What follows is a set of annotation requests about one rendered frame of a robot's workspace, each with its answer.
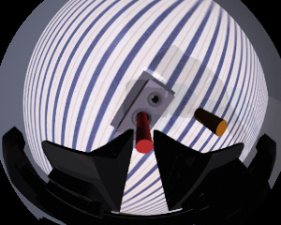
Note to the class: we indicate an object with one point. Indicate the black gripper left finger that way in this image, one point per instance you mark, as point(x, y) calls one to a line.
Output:
point(106, 167)

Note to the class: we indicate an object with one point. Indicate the red peg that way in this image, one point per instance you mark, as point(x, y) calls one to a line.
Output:
point(144, 143)

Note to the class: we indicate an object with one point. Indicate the orange-brown cylinder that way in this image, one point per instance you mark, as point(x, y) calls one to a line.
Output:
point(210, 121)

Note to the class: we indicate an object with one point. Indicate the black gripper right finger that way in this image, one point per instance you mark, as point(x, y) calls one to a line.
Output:
point(182, 168)

